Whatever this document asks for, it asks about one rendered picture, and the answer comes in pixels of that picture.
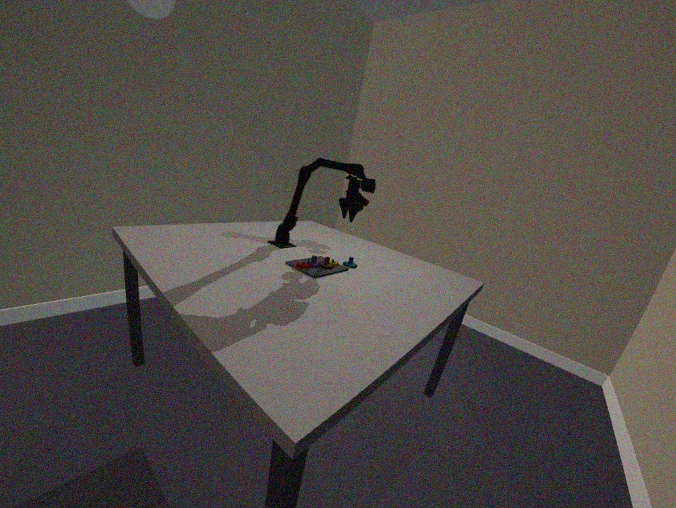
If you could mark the brown toothed gear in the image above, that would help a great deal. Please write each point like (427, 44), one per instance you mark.
(326, 264)

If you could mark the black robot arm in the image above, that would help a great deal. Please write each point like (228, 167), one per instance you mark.
(367, 185)

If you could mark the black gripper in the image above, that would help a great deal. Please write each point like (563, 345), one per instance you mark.
(350, 201)

